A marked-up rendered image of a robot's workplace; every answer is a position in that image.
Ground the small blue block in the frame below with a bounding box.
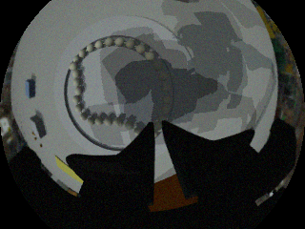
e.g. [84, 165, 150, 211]
[24, 79, 35, 99]

